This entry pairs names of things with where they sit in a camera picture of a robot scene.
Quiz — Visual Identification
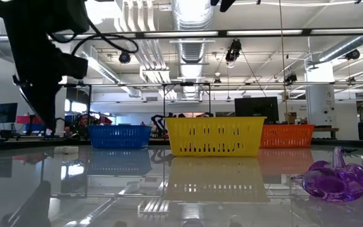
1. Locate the large black monitor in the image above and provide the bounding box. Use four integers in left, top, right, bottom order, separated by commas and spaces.
234, 96, 280, 125

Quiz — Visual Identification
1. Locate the white ceiling pipe bundle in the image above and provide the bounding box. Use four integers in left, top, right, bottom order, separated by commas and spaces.
115, 0, 173, 84

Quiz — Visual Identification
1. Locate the wooden bench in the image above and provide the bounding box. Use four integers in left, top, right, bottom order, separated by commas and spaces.
313, 126, 340, 139

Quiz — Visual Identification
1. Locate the yellow plastic basket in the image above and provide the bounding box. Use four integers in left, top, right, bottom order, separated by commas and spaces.
164, 116, 267, 158

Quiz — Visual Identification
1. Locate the white round pillar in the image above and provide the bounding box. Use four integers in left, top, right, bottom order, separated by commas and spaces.
305, 61, 337, 127

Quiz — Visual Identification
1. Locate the small black monitor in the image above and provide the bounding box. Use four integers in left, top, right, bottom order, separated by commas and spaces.
0, 102, 19, 124

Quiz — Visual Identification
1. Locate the thin hanging cord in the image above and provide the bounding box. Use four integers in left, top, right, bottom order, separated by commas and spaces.
278, 0, 289, 124

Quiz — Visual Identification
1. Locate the black neighbour rig frame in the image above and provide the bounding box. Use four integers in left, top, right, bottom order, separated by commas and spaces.
162, 81, 212, 118
58, 82, 93, 138

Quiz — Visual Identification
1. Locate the black ceiling cord reel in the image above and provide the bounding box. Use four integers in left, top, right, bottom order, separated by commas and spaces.
345, 49, 361, 61
284, 73, 298, 85
118, 51, 132, 65
225, 38, 243, 69

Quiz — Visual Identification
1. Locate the blue plastic basket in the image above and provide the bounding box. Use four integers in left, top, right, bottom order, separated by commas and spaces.
87, 124, 153, 149

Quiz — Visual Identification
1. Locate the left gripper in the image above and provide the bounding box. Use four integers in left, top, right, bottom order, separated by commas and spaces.
9, 31, 89, 136

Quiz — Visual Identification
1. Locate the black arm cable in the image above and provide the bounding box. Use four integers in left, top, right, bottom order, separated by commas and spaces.
49, 17, 139, 55

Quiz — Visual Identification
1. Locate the orange plastic basket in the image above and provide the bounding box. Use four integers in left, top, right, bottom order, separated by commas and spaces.
259, 124, 316, 149

